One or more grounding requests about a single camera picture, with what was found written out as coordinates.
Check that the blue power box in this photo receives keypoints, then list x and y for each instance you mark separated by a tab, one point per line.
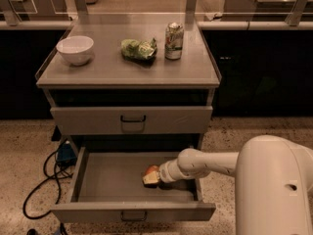
65	155

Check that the grey open lower drawer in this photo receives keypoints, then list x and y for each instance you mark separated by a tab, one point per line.
105	184

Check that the grey drawer cabinet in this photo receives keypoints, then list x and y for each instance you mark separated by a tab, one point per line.
111	80

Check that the grey upper closed drawer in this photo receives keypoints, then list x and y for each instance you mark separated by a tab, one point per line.
106	120

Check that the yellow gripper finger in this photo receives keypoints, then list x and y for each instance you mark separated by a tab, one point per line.
151	178

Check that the red apple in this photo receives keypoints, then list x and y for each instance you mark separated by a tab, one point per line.
152	168

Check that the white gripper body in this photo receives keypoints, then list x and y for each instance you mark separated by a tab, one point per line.
166	173

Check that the green chip bag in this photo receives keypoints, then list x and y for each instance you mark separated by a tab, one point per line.
139	50

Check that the black drawer handle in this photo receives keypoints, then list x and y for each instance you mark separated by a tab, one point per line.
133	215
133	119

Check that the white horizontal rail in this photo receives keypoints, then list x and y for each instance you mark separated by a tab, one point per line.
202	25

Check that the white ceramic bowl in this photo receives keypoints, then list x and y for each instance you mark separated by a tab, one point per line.
76	50

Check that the black upper drawer handle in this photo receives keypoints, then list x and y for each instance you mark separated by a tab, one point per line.
133	119

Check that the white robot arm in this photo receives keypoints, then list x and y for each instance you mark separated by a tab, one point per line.
273	182

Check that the black lower drawer handle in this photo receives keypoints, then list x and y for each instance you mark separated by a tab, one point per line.
133	215

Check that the grey background counter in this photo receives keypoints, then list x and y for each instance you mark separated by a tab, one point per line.
256	10

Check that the silver green soda can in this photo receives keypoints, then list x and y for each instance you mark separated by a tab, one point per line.
174	36

